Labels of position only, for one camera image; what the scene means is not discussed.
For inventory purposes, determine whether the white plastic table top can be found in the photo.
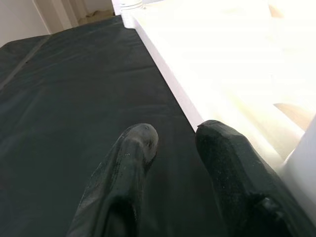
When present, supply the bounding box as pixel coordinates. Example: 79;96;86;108
111;0;316;178

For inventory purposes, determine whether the black cloth table cover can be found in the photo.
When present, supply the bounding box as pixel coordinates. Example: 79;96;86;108
0;14;316;237

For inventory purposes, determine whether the white door frame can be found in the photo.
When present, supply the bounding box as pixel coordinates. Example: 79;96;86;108
37;0;82;34

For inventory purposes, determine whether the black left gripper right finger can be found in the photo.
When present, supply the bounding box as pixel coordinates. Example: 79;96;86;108
195;119;304;237

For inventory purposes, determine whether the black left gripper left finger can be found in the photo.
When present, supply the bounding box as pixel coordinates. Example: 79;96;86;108
66;122;159;237

